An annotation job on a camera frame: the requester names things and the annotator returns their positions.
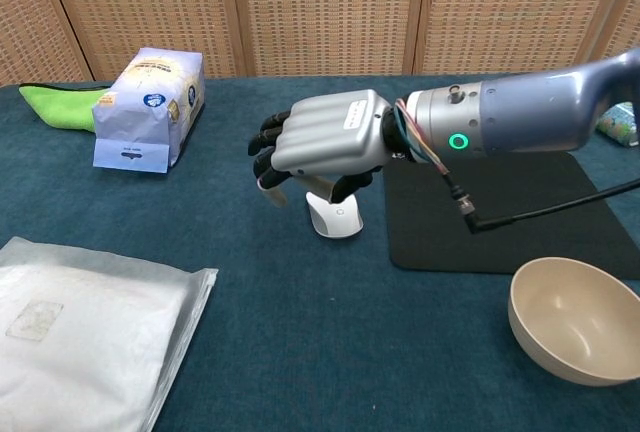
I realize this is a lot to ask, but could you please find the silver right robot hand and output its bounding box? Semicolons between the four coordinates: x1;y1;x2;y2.
247;88;392;208

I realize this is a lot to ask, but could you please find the white wireless computer mouse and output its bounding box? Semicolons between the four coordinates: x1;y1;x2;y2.
305;190;365;240

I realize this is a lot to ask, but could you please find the black square mouse pad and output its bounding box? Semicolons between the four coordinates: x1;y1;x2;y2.
382;150;628;273

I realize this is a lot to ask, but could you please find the woven wooden folding screen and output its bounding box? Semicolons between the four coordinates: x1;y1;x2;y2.
0;0;640;87

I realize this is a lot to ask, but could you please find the teal table cloth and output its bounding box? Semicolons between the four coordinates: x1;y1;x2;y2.
0;69;640;432

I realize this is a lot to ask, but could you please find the lavender paper food bag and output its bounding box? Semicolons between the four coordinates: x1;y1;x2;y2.
91;47;207;173

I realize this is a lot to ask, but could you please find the green cloth pouch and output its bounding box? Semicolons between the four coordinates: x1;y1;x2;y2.
18;82;114;132

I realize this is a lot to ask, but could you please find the light blue drink can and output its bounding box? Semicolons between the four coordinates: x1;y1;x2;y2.
594;101;640;147

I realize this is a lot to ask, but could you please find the beige round bowl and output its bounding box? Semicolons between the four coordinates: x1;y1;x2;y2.
507;256;640;387

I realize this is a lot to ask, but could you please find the white frosted plastic package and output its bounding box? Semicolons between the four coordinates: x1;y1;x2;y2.
0;236;220;432

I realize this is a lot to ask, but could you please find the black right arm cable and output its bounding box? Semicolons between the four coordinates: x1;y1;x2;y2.
443;166;640;236

